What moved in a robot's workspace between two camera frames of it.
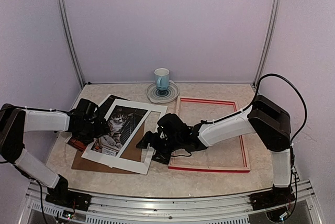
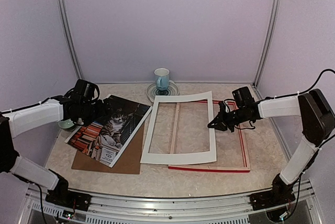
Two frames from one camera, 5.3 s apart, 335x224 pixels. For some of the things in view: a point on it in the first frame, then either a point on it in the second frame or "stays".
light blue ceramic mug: [162, 75] stays
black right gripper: [164, 157] → [223, 126]
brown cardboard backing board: [133, 152] stays
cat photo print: [122, 123] stays
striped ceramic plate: [156, 95] stays
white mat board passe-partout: [142, 167] → [182, 157]
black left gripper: [101, 131] → [102, 112]
